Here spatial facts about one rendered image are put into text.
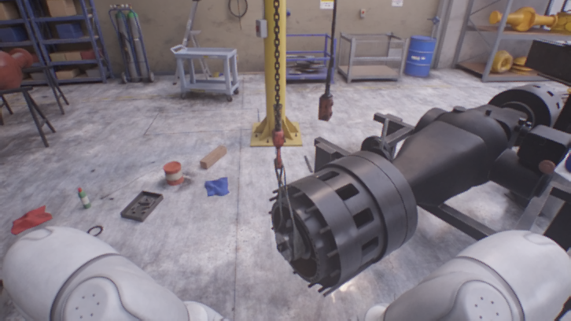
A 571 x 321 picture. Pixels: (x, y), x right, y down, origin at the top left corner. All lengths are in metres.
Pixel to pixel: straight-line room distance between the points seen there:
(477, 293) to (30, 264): 0.62
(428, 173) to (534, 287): 1.29
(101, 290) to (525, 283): 0.56
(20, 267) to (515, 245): 0.76
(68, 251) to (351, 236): 0.98
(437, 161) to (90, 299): 1.69
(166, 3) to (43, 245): 6.68
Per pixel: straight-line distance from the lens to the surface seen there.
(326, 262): 1.25
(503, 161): 2.24
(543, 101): 3.23
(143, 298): 0.45
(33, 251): 0.58
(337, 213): 1.20
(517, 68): 8.72
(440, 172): 1.82
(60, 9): 7.46
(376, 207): 1.32
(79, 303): 0.44
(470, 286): 0.44
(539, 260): 0.57
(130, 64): 7.04
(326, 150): 2.44
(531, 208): 2.47
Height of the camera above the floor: 1.90
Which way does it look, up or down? 30 degrees down
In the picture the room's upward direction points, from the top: straight up
